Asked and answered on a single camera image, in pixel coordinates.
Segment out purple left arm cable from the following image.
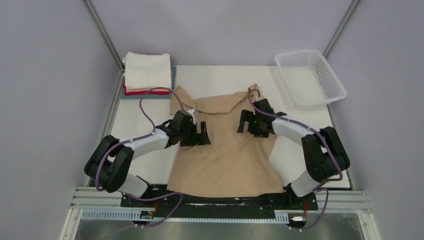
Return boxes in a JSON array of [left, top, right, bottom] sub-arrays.
[[94, 86, 196, 229]]

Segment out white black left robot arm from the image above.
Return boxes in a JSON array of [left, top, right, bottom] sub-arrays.
[[83, 109, 211, 207]]

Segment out corner metal post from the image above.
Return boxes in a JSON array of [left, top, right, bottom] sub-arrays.
[[82, 0, 124, 72], [323, 0, 362, 59]]

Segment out red folded t shirt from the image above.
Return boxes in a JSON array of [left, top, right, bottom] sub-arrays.
[[123, 83, 171, 96]]

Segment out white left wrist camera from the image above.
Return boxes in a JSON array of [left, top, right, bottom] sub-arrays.
[[187, 108, 198, 117]]

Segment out right corner metal post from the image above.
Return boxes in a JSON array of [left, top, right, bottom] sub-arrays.
[[323, 0, 362, 59]]

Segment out aluminium frame rail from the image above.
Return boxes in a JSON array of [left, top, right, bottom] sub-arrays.
[[60, 187, 381, 240]]

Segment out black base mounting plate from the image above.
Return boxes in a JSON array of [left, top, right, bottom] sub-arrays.
[[118, 192, 318, 220]]

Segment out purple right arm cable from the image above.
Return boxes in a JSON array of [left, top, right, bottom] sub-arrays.
[[247, 88, 344, 232]]

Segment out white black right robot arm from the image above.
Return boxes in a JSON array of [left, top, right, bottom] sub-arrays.
[[237, 98, 351, 209]]

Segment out white plastic laundry basket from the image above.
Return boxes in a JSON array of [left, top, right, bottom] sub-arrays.
[[274, 49, 347, 109]]

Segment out peach folded t shirt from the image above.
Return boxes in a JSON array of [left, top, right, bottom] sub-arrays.
[[124, 88, 170, 94]]

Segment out beige t shirt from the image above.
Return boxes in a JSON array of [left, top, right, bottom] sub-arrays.
[[167, 84, 284, 198]]

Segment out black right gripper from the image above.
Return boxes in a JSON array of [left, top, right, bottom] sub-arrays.
[[238, 110, 269, 139]]

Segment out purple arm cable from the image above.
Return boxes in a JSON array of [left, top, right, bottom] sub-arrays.
[[247, 88, 344, 232], [94, 86, 196, 229]]

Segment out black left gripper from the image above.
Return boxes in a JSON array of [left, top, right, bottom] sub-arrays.
[[180, 122, 211, 147]]

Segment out slotted white cable duct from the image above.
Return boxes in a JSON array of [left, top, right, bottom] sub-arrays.
[[80, 209, 290, 224]]

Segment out left corner metal post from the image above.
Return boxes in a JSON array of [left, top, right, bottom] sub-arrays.
[[82, 0, 124, 72]]

